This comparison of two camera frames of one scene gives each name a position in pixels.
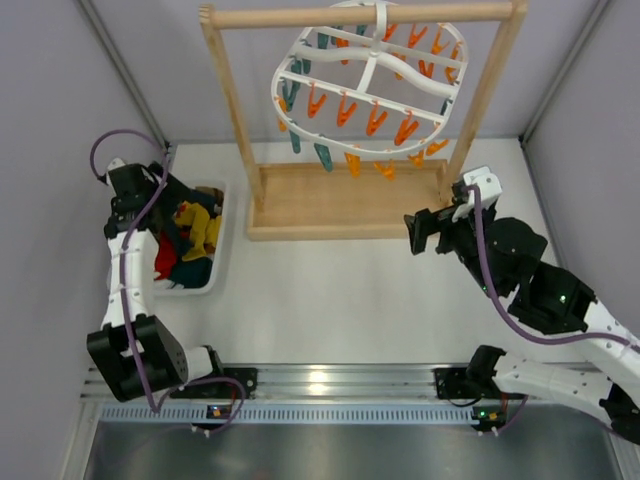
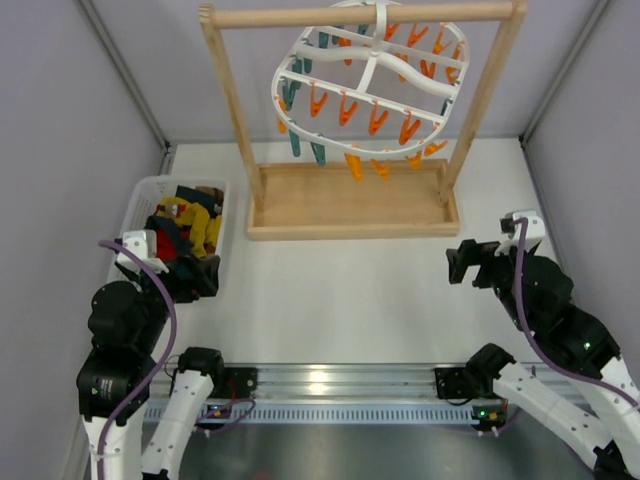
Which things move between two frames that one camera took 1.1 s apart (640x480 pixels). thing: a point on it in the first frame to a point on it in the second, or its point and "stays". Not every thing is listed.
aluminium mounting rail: [304, 384] stays
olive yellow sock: [205, 228] stays
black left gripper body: [163, 187] to [198, 279]
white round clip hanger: [372, 93] stays
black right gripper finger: [420, 225] to [471, 253]
